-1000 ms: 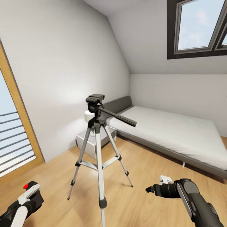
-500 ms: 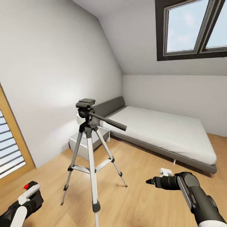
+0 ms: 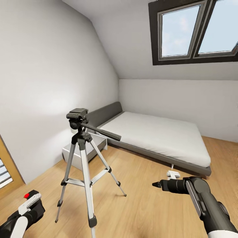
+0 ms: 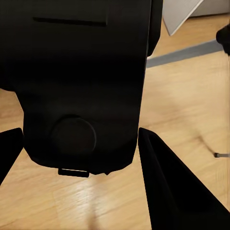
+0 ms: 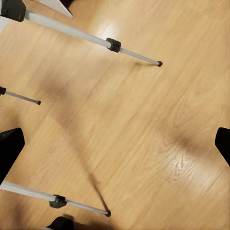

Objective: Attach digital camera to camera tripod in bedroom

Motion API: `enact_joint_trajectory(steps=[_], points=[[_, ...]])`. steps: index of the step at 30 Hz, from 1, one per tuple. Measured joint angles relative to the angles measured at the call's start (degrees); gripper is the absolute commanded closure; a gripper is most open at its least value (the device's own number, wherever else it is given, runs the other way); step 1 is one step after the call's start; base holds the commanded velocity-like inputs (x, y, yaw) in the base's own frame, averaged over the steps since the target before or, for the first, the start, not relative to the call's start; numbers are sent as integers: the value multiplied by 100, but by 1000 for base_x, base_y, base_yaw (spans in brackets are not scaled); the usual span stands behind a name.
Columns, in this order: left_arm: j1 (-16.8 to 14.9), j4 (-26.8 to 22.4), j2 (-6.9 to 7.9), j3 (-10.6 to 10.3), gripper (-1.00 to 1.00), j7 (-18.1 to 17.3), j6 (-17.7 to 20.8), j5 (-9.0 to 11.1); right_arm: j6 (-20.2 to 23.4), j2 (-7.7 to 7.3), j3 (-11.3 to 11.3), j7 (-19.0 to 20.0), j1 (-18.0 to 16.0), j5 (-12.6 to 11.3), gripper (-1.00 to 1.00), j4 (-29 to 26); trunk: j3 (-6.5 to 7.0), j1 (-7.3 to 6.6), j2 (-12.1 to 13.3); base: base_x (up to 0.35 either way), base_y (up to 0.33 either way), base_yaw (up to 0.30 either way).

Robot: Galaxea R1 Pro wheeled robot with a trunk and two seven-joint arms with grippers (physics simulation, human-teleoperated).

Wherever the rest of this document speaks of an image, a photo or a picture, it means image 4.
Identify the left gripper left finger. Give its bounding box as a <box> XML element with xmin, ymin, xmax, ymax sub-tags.
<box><xmin>0</xmin><ymin>127</ymin><xmax>24</xmax><ymax>185</ymax></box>

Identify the camera tripod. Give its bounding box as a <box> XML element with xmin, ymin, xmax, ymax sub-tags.
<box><xmin>146</xmin><ymin>24</ymin><xmax>230</xmax><ymax>158</ymax></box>

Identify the digital camera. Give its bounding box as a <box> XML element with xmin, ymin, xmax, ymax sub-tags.
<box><xmin>0</xmin><ymin>0</ymin><xmax>163</xmax><ymax>178</ymax></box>

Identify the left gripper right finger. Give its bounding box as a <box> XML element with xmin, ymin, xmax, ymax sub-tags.
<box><xmin>138</xmin><ymin>127</ymin><xmax>230</xmax><ymax>230</ymax></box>

